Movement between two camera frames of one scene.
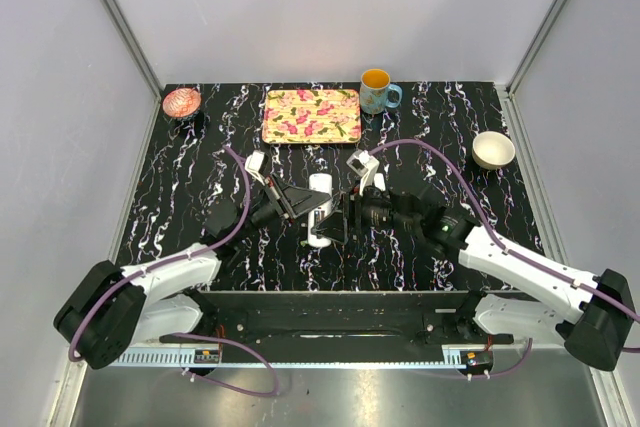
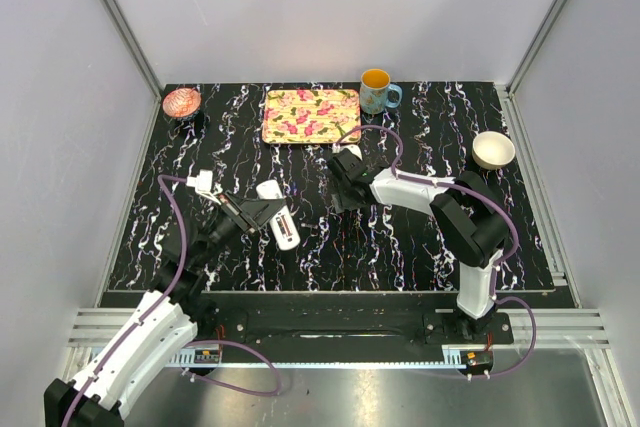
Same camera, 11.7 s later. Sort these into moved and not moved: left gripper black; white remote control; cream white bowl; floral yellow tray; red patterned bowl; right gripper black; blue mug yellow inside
Moved: right gripper black; white remote control; left gripper black
Not moved: cream white bowl; floral yellow tray; red patterned bowl; blue mug yellow inside
